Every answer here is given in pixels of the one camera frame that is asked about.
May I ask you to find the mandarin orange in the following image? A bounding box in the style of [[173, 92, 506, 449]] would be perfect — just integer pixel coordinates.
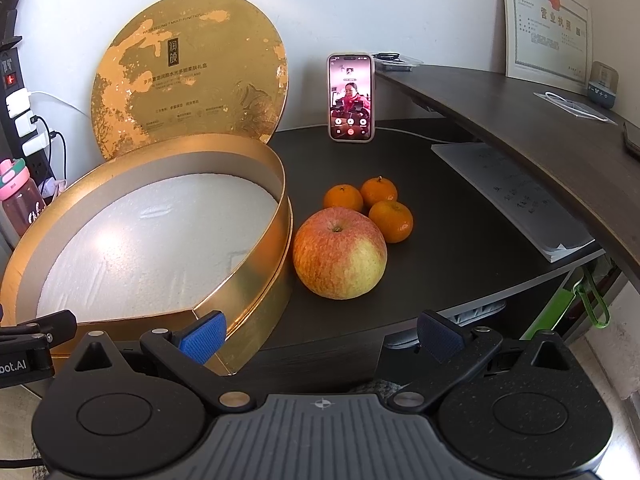
[[369, 200, 413, 244], [360, 176, 398, 208], [322, 184, 364, 212]]

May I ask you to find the red yellow apple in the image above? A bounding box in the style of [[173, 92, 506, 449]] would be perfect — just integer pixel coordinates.
[[292, 207, 387, 300]]

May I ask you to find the round gold box lid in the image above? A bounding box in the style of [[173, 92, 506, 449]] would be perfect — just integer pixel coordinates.
[[91, 0, 288, 159]]

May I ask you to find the round gold box base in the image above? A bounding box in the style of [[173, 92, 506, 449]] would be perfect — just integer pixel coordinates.
[[1, 133, 293, 375]]

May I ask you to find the white paper stack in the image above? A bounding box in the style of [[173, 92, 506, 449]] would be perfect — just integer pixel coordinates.
[[432, 142, 594, 263]]

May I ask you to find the pink water bottle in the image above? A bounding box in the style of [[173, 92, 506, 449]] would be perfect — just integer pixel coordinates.
[[0, 158, 46, 237]]

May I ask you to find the black power strip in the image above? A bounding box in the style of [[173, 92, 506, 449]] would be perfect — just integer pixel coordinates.
[[0, 36, 54, 186]]

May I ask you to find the white charger plug bottom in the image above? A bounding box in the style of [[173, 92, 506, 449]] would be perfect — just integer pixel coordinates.
[[22, 132, 50, 157]]

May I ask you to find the white charger plug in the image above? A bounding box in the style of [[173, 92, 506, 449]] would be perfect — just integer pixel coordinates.
[[22, 132, 50, 157], [6, 88, 30, 118], [14, 110, 38, 138]]

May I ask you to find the dark wooden raised shelf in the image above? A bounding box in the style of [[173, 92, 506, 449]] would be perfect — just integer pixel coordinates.
[[378, 65, 639, 284]]

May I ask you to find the white charger plug middle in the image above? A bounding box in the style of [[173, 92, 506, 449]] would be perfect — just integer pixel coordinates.
[[14, 110, 38, 138]]

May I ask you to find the white charger plug top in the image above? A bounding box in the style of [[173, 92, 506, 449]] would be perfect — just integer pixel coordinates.
[[6, 88, 30, 118]]

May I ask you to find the clear plastic bag on shelf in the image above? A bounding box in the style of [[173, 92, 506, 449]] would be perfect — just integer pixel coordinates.
[[535, 91, 615, 125]]

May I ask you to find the pink smartphone on stand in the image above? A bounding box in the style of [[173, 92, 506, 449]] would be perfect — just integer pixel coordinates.
[[326, 52, 374, 144]]

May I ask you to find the black item on shelf corner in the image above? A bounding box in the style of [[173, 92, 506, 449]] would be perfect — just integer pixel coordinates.
[[373, 52, 422, 72]]

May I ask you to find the small blue card holder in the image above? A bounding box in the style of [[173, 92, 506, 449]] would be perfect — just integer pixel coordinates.
[[587, 61, 618, 110]]

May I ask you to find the framed business licence certificate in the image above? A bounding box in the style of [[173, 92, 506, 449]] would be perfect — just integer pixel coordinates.
[[504, 0, 592, 93]]

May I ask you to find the green carabiner strap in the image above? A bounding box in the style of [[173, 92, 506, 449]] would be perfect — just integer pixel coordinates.
[[529, 266, 612, 336]]

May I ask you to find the white phone charging cable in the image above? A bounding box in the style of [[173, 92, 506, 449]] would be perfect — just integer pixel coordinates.
[[375, 126, 476, 141]]

